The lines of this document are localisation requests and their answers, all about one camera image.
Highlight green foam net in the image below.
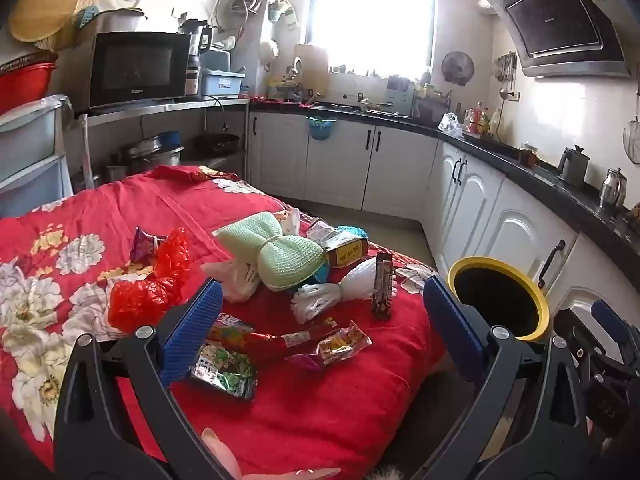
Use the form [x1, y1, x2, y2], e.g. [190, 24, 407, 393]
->
[212, 211, 328, 292]

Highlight grey kettle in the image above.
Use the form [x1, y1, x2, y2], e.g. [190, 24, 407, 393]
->
[557, 145, 591, 186]

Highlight red plastic bag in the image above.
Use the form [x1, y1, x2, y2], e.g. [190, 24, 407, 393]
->
[107, 227, 193, 333]

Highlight blue hanging basket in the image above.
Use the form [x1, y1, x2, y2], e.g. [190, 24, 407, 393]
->
[306, 116, 337, 142]

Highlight small wall fan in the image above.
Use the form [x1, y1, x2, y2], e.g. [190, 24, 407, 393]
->
[441, 51, 475, 86]

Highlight wire mesh strainer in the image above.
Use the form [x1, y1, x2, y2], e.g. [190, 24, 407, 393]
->
[623, 115, 640, 163]

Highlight round bamboo tray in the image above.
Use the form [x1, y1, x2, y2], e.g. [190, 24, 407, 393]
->
[9, 0, 98, 43]

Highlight small carton yellow label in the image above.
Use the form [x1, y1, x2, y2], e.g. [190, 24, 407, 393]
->
[320, 237, 370, 267]

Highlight plastic drawer cabinet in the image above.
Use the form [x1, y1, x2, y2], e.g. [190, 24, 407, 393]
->
[0, 95, 76, 218]

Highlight black microwave oven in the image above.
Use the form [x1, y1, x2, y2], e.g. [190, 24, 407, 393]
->
[89, 31, 193, 109]

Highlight yellow rimmed bin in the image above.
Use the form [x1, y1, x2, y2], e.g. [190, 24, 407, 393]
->
[447, 256, 553, 343]

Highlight green snack packet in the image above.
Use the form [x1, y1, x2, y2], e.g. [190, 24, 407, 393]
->
[190, 340, 258, 402]

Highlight red floral blanket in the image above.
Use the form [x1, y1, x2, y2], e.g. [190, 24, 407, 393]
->
[0, 164, 451, 480]

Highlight white kitchen cabinets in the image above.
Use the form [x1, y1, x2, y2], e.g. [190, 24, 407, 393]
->
[247, 110, 640, 376]

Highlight white foam net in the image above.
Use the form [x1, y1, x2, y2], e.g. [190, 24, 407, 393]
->
[291, 260, 381, 325]

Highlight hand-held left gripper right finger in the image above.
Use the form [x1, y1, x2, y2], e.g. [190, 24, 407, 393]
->
[422, 274, 591, 480]

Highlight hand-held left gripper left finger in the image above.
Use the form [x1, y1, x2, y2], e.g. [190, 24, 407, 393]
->
[54, 279, 236, 480]

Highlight brown chocolate wrapper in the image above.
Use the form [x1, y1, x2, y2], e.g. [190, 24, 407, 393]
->
[371, 252, 396, 320]

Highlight small red bottle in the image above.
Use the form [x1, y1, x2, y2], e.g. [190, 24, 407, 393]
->
[207, 312, 256, 348]

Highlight black kitchen countertop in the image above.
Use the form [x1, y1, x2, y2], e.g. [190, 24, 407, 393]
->
[250, 100, 640, 266]

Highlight black range hood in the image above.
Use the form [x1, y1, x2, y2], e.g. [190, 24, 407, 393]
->
[484, 0, 632, 78]

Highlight hanging kitchen utensils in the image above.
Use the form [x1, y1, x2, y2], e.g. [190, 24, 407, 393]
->
[495, 52, 516, 101]

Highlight bright window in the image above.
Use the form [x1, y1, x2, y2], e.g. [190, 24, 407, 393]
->
[310, 0, 436, 73]

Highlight white plastic bag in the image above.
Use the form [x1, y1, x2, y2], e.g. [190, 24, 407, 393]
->
[202, 259, 261, 303]

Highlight blue plastic dish box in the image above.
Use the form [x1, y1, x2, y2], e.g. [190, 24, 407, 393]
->
[200, 71, 246, 98]

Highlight black blender jug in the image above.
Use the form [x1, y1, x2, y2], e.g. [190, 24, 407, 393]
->
[180, 19, 213, 96]

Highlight white rice cooker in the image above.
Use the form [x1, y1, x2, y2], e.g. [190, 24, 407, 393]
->
[102, 7, 146, 35]

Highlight white pink wrapper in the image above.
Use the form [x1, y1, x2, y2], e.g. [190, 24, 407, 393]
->
[306, 217, 333, 246]

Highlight tray of sauce bottles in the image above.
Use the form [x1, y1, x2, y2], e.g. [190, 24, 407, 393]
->
[462, 101, 503, 138]

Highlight black frying pan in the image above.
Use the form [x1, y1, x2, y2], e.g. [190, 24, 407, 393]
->
[195, 133, 241, 156]

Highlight long red wrapper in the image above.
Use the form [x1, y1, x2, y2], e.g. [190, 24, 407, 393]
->
[250, 321, 342, 361]

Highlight shiny steel teapot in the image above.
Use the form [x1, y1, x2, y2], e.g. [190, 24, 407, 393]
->
[599, 167, 628, 209]

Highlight pale cutting board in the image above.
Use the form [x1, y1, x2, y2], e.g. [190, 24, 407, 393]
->
[292, 44, 330, 96]

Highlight grey drawer organizer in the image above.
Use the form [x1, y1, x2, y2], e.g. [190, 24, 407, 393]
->
[387, 75, 416, 111]

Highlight metal kitchen shelf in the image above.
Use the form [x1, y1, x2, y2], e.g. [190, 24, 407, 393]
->
[75, 99, 251, 191]

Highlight yellow purple snack packet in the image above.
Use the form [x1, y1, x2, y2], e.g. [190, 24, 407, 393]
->
[286, 321, 373, 371]

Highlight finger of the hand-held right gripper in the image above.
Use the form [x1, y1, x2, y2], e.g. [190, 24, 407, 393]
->
[591, 299, 640, 361]
[554, 308, 596, 361]

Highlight steel pot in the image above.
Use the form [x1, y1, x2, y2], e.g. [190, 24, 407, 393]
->
[120, 135, 185, 176]

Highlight red plastic basin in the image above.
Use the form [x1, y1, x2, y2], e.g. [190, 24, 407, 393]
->
[0, 62, 58, 116]

